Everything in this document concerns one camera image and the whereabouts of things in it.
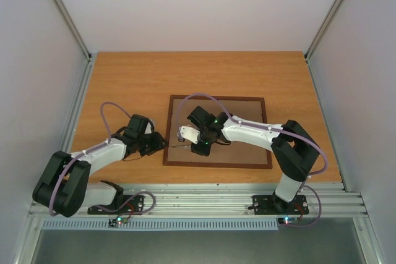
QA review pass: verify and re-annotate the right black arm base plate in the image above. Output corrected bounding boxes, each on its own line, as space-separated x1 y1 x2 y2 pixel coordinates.
250 194 309 215

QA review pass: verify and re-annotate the left small circuit board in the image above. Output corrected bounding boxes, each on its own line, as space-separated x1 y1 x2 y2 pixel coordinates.
108 218 129 228

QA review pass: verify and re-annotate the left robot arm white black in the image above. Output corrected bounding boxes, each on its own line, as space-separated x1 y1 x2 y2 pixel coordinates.
32 114 168 218

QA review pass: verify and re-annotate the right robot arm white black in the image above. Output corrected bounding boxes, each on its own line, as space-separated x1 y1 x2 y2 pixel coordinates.
178 106 319 215

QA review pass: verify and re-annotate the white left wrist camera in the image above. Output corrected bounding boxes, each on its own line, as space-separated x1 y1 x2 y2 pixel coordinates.
145 119 155 134

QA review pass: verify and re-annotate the right small circuit board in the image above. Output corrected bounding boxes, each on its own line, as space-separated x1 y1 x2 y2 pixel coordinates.
278 216 303 225

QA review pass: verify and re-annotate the grey slotted cable duct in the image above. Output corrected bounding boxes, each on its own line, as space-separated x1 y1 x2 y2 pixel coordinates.
41 218 278 231

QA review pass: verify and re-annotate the left aluminium corner post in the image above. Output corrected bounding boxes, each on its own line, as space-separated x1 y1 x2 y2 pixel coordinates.
35 0 93 61

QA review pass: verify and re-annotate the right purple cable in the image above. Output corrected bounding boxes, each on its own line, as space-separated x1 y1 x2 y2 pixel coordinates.
176 92 329 228

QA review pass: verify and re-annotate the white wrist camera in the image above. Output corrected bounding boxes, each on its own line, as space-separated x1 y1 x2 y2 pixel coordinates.
145 119 155 134
177 126 200 144

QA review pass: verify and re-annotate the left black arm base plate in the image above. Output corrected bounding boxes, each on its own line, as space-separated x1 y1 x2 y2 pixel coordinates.
87 195 145 215

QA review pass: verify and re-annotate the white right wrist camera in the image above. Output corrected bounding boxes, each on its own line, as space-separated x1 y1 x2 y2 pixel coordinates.
177 126 200 144

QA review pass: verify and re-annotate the aluminium rail base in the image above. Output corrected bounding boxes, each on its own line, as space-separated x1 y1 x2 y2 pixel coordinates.
27 183 369 218

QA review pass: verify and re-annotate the aluminium corner post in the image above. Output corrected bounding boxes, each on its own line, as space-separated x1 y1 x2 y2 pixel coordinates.
35 0 93 61
304 0 364 61

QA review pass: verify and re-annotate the small circuit board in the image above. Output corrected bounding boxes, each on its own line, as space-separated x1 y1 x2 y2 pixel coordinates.
108 218 129 228
278 216 303 225

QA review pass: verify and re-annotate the right aluminium corner post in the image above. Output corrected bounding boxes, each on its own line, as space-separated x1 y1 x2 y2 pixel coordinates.
304 0 364 61

